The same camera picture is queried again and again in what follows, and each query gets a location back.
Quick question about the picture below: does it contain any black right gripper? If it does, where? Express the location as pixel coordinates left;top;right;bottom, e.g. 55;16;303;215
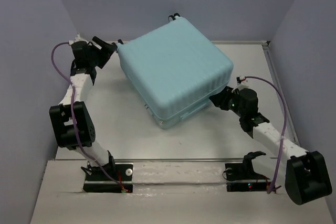
208;86;245;118

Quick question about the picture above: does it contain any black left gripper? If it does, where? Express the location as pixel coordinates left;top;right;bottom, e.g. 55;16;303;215
88;37;118;69

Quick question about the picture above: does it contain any light blue hard-shell suitcase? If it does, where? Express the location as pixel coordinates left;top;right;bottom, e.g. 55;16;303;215
117;13;234;129

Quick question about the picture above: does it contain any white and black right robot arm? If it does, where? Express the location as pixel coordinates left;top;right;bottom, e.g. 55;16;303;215
209;87;332;205

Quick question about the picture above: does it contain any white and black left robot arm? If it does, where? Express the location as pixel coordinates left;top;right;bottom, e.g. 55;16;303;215
49;36;117;179

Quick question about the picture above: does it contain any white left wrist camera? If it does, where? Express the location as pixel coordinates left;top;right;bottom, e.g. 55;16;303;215
68;34;88;46

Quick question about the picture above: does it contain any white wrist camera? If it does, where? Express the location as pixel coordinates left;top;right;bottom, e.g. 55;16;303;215
234;76;249;92
68;34;88;46

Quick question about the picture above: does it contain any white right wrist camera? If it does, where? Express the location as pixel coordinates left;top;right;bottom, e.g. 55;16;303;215
234;76;249;92

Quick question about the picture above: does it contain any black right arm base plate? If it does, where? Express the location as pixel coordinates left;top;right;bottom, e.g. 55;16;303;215
222;163;272;193

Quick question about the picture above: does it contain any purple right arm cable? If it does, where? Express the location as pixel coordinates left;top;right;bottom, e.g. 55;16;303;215
245;76;288;195

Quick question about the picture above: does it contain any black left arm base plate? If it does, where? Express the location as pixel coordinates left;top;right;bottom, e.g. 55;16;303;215
81;163;133;193

